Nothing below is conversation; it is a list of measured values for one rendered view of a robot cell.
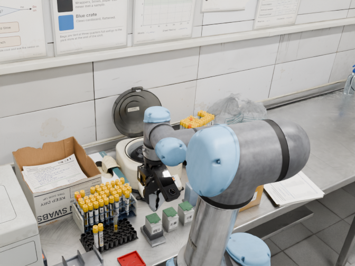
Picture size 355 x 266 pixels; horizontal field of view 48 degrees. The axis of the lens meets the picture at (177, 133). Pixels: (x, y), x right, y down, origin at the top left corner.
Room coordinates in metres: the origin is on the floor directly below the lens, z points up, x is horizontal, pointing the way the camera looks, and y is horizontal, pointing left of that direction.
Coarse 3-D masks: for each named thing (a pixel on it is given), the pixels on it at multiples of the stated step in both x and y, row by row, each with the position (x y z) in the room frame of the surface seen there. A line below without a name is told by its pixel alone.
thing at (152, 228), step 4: (160, 220) 0.98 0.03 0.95; (148, 224) 0.97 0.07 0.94; (152, 224) 0.97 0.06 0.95; (156, 224) 0.97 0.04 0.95; (160, 224) 0.97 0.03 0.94; (148, 228) 0.97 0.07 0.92; (152, 228) 0.96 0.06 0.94; (156, 228) 0.97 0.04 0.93; (160, 228) 0.97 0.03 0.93; (152, 232) 0.96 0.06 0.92; (156, 232) 0.97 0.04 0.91
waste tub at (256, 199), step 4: (256, 188) 1.18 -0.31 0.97; (260, 188) 1.19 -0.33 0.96; (256, 192) 1.18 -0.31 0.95; (260, 192) 1.19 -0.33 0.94; (256, 196) 1.18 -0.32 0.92; (260, 196) 1.19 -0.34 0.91; (252, 200) 1.17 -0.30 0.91; (256, 200) 1.18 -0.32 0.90; (260, 200) 1.20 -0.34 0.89; (248, 204) 1.16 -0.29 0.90; (252, 204) 1.17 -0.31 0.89; (256, 204) 1.19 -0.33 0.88; (240, 208) 1.14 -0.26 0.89; (244, 208) 1.15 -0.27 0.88
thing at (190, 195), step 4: (188, 184) 1.16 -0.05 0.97; (188, 188) 1.15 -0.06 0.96; (188, 192) 1.14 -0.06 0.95; (192, 192) 1.14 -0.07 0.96; (184, 196) 1.16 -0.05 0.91; (188, 196) 1.14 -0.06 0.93; (192, 196) 1.14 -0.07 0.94; (196, 196) 1.14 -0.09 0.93; (184, 200) 1.16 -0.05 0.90; (188, 200) 1.14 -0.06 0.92; (192, 200) 1.14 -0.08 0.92; (196, 200) 1.15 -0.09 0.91; (192, 204) 1.14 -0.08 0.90
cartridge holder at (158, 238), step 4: (140, 228) 1.01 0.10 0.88; (144, 228) 0.99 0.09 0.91; (144, 232) 0.99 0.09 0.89; (148, 232) 0.96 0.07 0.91; (160, 232) 0.97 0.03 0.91; (148, 236) 0.96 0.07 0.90; (152, 236) 0.95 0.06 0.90; (156, 236) 0.96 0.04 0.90; (160, 236) 0.97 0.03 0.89; (164, 236) 0.97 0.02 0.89; (148, 240) 0.95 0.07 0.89; (152, 240) 0.95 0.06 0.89; (156, 240) 0.95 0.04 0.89; (160, 240) 0.95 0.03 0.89; (164, 240) 0.96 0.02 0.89; (152, 244) 0.93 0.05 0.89; (156, 244) 0.94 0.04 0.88
